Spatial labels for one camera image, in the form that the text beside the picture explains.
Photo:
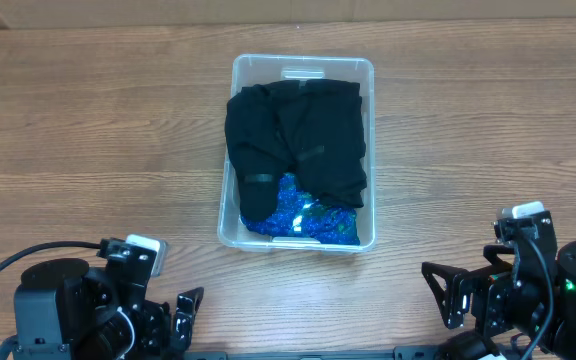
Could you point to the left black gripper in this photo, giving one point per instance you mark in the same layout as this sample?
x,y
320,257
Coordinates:
x,y
159,340

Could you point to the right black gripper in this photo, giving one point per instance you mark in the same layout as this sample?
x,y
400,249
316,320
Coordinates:
x,y
498,286

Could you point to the blue green sparkly fabric bundle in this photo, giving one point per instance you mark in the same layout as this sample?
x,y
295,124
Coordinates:
x,y
299,214

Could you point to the small black garment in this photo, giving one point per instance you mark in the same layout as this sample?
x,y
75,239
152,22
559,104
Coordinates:
x,y
256,150

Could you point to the black taped garment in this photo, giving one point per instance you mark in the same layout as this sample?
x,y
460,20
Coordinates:
x,y
325,136

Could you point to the black ribbed garment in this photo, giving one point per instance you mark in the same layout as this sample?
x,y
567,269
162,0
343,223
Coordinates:
x,y
288,89

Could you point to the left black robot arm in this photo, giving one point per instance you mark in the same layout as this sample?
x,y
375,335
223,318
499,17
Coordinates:
x,y
67,309

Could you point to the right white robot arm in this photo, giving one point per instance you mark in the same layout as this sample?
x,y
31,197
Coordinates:
x,y
557,336

